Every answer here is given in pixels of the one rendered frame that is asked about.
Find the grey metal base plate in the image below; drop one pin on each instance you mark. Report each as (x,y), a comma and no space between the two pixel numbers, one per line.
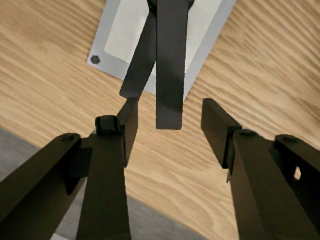
(116,67)

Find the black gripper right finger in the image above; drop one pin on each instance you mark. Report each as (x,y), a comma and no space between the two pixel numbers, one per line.
(264,204)

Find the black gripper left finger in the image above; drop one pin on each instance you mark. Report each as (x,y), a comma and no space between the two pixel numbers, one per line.
(34,198)

